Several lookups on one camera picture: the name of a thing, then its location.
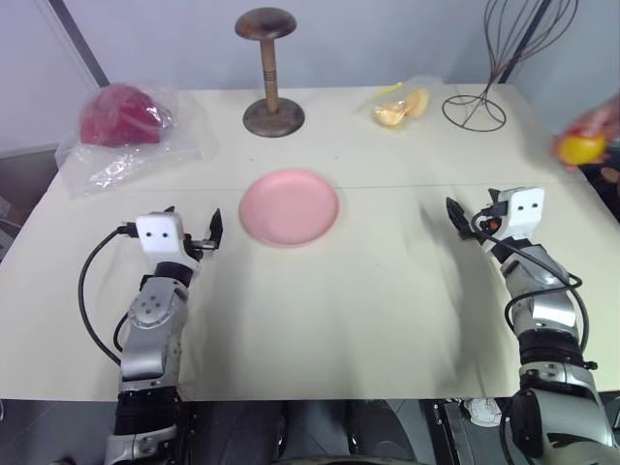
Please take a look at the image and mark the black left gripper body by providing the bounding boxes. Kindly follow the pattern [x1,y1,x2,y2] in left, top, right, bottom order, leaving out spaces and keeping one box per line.
[185,234,218,258]

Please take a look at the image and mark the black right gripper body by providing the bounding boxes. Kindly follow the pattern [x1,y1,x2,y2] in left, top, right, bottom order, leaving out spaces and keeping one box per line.
[471,200,508,244]

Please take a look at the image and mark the yellow orange round fruit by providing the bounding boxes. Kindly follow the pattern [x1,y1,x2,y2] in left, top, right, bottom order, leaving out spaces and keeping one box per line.
[557,134,607,165]

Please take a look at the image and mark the pink round plate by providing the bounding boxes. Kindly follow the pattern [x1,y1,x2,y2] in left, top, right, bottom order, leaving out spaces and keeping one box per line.
[237,168,341,249]

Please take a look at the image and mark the person's bare hand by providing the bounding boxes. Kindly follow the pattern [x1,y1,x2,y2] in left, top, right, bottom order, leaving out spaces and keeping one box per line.
[551,94,620,173]

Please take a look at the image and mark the clear plastic bag, red item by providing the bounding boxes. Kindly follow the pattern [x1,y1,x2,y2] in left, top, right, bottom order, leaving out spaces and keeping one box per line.
[54,81,205,201]

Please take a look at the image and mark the dark red round item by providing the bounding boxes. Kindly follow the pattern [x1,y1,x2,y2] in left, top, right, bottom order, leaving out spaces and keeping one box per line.
[78,84,174,147]

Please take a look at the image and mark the dark floral patterned cloth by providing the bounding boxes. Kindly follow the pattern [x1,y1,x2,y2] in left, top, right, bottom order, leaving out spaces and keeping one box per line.
[578,162,620,220]

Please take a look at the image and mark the pale yellow food pieces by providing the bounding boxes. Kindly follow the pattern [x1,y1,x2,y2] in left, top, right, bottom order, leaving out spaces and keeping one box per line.
[372,88,431,128]

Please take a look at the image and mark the clear plastic bag, yellow pieces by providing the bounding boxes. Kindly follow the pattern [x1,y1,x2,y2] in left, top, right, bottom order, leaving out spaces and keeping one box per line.
[356,75,445,132]

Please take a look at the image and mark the brown wooden hat stand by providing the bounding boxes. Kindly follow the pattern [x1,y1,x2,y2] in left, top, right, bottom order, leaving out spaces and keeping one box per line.
[234,7,307,139]

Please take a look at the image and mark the small white round part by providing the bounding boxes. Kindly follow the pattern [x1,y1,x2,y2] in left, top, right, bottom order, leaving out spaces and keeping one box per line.
[462,396,506,428]

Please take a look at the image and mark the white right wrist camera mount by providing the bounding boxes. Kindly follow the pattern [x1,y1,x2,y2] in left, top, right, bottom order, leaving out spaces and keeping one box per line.
[500,186,546,242]

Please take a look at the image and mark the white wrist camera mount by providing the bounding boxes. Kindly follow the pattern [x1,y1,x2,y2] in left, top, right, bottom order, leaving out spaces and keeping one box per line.
[500,186,546,242]
[135,211,202,270]

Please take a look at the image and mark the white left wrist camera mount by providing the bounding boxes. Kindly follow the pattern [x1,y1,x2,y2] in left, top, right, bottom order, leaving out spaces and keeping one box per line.
[135,211,202,270]

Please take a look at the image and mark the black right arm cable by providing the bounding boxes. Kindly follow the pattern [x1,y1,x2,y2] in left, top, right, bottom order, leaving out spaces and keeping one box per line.
[473,216,590,350]

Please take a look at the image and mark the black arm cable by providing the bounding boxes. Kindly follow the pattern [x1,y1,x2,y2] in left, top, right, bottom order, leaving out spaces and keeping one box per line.
[78,222,140,367]
[473,216,590,350]

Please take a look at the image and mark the dark wire hat stand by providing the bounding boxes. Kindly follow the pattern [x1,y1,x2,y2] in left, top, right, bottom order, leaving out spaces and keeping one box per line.
[441,0,580,133]

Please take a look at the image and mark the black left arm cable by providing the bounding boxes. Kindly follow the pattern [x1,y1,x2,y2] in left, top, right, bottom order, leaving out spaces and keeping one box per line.
[78,222,140,367]

